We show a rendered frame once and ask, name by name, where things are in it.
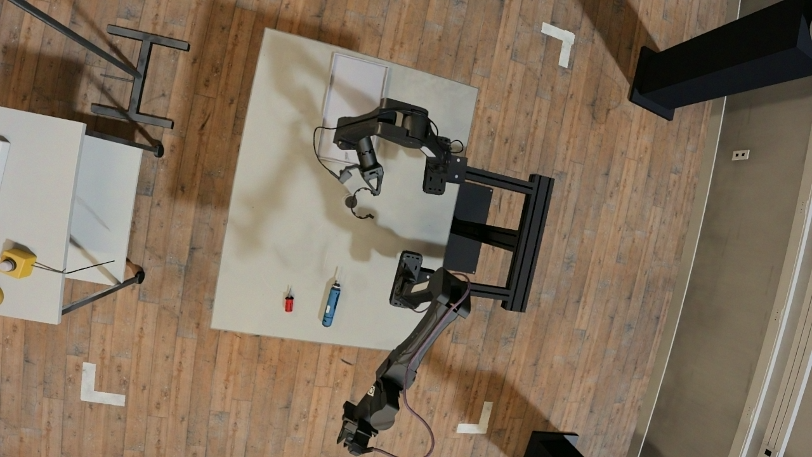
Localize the red screwdriver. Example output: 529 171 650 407
285 288 294 312

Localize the white hollow tube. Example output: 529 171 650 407
342 194 358 210

